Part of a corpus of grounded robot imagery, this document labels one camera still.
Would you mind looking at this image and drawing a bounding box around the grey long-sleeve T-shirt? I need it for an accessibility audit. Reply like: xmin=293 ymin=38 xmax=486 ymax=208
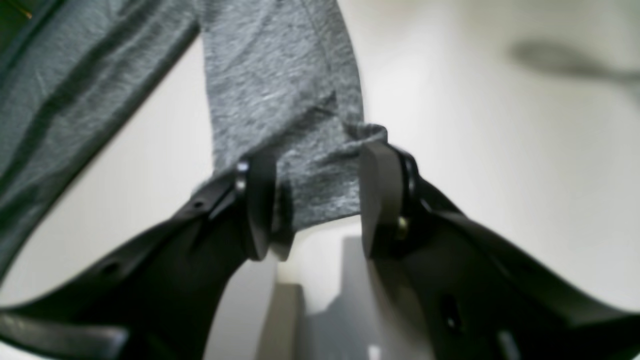
xmin=0 ymin=0 xmax=389 ymax=281

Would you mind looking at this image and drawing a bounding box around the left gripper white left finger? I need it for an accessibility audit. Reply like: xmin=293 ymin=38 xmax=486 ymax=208
xmin=1 ymin=151 xmax=277 ymax=360

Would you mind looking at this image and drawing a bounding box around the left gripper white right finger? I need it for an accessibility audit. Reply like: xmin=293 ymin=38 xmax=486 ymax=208
xmin=359 ymin=142 xmax=640 ymax=360

